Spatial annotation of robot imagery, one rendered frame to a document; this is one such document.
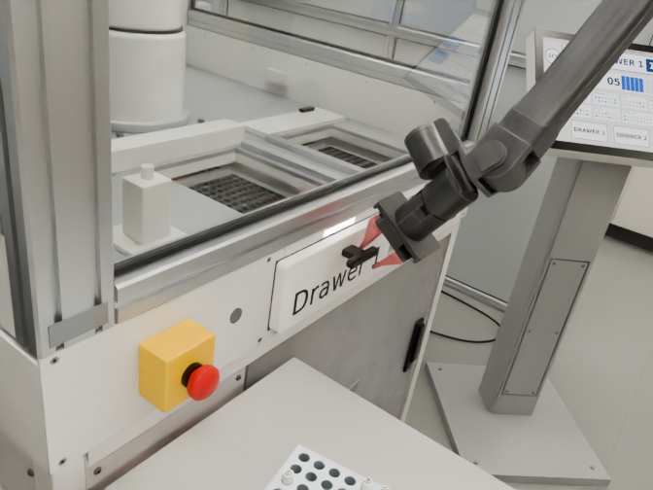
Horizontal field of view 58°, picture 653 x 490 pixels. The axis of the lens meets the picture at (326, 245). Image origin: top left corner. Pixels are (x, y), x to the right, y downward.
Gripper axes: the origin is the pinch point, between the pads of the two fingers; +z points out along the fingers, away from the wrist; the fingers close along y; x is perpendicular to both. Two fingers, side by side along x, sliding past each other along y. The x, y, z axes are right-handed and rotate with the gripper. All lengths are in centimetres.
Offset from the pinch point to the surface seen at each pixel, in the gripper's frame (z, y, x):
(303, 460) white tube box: 1.6, -16.1, 30.0
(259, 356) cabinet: 12.8, -3.1, 18.2
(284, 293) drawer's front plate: 1.9, 1.7, 17.6
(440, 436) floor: 74, -52, -71
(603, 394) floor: 54, -82, -134
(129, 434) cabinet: 11.8, -2.4, 40.5
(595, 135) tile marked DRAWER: -14, -4, -80
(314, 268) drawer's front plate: 0.9, 2.5, 11.1
